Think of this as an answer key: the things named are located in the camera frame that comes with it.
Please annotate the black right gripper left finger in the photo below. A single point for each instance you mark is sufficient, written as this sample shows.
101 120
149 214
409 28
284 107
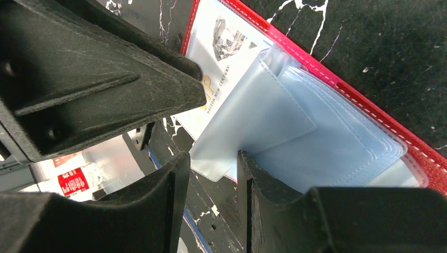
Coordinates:
145 216

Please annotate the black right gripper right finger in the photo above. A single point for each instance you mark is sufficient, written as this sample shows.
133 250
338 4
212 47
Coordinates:
277 218

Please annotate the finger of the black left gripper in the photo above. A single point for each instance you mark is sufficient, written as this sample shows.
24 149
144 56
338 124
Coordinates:
73 75

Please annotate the red leather card holder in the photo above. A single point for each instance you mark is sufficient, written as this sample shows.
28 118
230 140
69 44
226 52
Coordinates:
307 127

